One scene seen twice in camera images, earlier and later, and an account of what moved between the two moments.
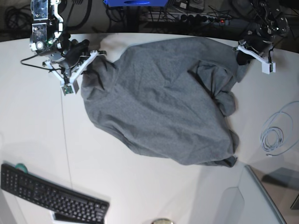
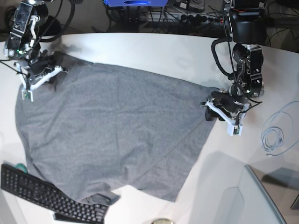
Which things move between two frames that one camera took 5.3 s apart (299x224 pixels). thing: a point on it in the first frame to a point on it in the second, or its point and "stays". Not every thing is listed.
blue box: x=119 y=3 stays
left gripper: x=69 y=57 to x=38 y=66
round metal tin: x=163 y=221 stays
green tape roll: x=21 y=167 stays
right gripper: x=256 y=43 to x=231 y=102
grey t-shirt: x=172 y=97 to x=92 y=128
